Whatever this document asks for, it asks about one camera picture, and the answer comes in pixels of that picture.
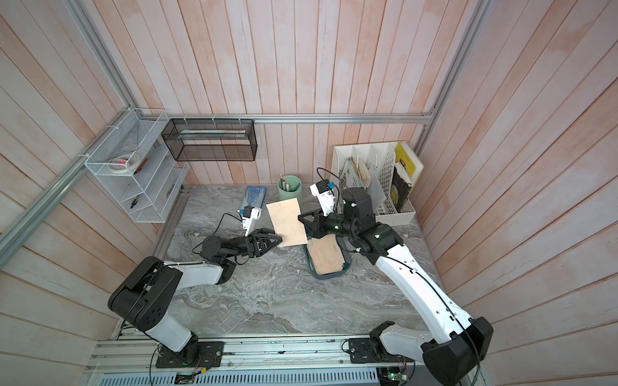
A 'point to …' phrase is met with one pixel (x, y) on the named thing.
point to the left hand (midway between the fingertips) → (283, 242)
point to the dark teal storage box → (346, 265)
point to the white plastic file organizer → (370, 166)
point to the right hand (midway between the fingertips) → (298, 217)
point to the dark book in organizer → (401, 186)
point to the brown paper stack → (326, 254)
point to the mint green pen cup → (290, 187)
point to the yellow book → (409, 160)
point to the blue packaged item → (254, 196)
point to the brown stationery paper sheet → (285, 217)
